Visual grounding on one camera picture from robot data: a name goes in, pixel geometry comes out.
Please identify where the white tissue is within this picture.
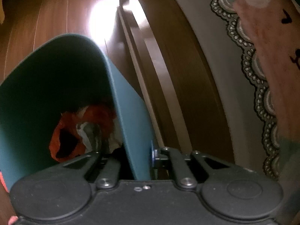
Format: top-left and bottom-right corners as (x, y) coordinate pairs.
(76, 122), (123, 155)

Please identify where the red plastic bag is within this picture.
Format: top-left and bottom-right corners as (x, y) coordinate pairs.
(49, 105), (116, 163)

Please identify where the teal plastic trash bin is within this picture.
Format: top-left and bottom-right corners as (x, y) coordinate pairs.
(1, 34), (155, 188)

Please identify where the person's left hand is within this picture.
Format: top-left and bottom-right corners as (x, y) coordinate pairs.
(8, 215), (18, 225)

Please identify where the yellow chair leg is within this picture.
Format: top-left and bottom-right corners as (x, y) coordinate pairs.
(0, 0), (5, 24)

